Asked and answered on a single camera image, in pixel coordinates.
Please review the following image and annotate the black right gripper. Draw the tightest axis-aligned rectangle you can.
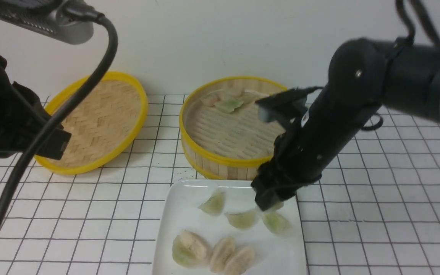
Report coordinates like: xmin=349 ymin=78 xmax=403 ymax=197
xmin=250 ymin=159 xmax=323 ymax=211

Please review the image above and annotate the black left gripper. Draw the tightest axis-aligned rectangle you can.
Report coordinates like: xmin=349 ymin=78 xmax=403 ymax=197
xmin=0 ymin=45 xmax=71 ymax=180

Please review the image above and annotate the yellow rimmed bamboo steamer basket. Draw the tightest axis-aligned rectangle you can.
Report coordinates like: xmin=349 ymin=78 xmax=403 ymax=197
xmin=179 ymin=76 xmax=286 ymax=180

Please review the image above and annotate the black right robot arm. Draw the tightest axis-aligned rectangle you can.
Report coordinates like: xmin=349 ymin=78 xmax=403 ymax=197
xmin=251 ymin=38 xmax=440 ymax=211

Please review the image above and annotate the green dumpling plate right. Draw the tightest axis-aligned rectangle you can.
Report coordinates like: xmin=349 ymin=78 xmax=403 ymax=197
xmin=261 ymin=211 xmax=291 ymax=236

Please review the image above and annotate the green dumpling plate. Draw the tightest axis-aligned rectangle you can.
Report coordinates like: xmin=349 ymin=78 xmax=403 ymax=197
xmin=224 ymin=209 xmax=258 ymax=230
xmin=261 ymin=211 xmax=291 ymax=236
xmin=198 ymin=190 xmax=226 ymax=217

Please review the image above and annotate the green dumpling plate middle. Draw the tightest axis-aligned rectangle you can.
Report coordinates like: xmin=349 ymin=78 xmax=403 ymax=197
xmin=224 ymin=209 xmax=258 ymax=230

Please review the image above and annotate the green dumpling plate top left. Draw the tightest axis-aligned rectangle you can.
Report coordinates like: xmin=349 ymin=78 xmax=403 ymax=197
xmin=198 ymin=190 xmax=226 ymax=217

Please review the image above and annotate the white dumpling plate middle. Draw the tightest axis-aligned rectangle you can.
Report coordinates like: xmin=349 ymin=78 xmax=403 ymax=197
xmin=209 ymin=236 xmax=236 ymax=273

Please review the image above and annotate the white dumpling plate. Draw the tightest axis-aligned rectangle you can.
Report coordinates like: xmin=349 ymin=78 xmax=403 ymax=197
xmin=223 ymin=246 xmax=256 ymax=275
xmin=179 ymin=230 xmax=210 ymax=260
xmin=209 ymin=236 xmax=236 ymax=273

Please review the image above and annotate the white dumpling plate right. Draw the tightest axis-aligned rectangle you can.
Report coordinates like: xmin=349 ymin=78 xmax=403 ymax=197
xmin=223 ymin=246 xmax=256 ymax=275

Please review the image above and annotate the white square plate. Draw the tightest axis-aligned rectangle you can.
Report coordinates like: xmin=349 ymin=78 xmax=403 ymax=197
xmin=152 ymin=180 xmax=308 ymax=275

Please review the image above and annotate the white dumpling plate left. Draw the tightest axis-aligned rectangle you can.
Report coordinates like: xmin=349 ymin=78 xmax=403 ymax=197
xmin=179 ymin=230 xmax=210 ymax=260

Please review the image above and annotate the green dumpling steamer back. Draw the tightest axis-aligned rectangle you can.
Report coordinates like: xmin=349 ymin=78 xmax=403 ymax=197
xmin=214 ymin=99 xmax=244 ymax=114

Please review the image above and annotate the yellow rimmed bamboo steamer lid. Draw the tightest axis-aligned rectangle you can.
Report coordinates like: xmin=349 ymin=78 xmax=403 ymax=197
xmin=35 ymin=71 xmax=148 ymax=175

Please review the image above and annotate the white dumpling steamer back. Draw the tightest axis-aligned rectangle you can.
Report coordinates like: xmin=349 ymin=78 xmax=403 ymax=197
xmin=218 ymin=87 xmax=244 ymax=100

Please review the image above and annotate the pink dumpling steamer back left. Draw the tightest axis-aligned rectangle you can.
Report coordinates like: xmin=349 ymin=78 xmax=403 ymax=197
xmin=201 ymin=93 xmax=219 ymax=107

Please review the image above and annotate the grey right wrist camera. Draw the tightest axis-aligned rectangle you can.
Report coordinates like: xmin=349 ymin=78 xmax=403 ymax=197
xmin=254 ymin=86 xmax=323 ymax=124

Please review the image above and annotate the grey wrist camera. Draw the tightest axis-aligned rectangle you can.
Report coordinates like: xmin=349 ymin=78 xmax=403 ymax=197
xmin=0 ymin=0 xmax=103 ymax=45
xmin=254 ymin=86 xmax=323 ymax=124

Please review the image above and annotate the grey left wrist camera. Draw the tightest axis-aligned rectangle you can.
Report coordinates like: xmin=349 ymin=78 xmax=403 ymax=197
xmin=0 ymin=0 xmax=103 ymax=45

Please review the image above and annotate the black left camera cable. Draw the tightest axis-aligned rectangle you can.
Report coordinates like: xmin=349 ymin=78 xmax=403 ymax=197
xmin=0 ymin=2 xmax=119 ymax=272

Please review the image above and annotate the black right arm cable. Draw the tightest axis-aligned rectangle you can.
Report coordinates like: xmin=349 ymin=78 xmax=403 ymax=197
xmin=361 ymin=0 xmax=440 ymax=132

